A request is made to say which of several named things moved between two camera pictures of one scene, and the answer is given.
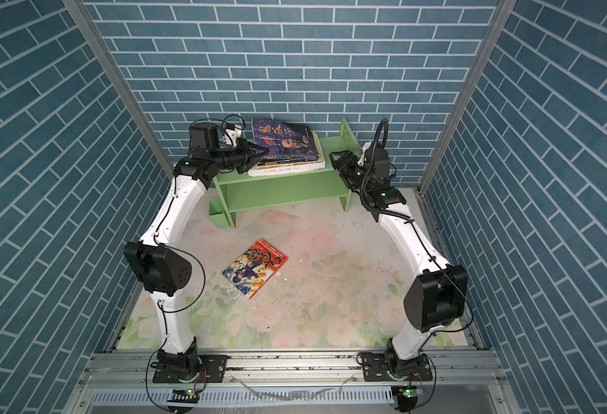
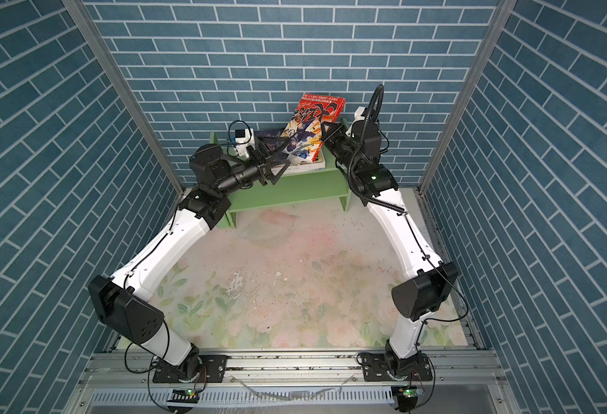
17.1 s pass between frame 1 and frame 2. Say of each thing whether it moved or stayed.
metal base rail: stayed
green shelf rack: stayed
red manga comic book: moved
